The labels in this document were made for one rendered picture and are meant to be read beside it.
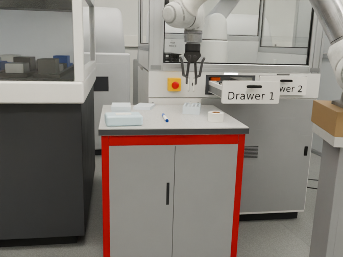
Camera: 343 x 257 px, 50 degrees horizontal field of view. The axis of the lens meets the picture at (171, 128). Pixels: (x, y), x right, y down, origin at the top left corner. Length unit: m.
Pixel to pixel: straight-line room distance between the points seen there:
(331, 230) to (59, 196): 1.31
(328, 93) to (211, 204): 2.59
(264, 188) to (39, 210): 1.32
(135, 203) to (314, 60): 1.36
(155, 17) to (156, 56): 0.21
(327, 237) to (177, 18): 1.12
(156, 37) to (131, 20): 3.17
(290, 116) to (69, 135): 1.28
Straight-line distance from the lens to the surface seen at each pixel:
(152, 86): 2.06
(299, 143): 2.39
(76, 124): 1.91
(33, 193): 2.05
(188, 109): 1.79
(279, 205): 2.48
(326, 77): 4.05
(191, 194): 1.61
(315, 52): 2.34
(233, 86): 1.80
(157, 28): 2.05
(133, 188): 1.57
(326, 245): 1.76
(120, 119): 1.50
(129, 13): 5.21
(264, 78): 2.20
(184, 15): 1.67
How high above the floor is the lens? 1.09
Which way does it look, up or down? 13 degrees down
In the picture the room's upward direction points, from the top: 2 degrees clockwise
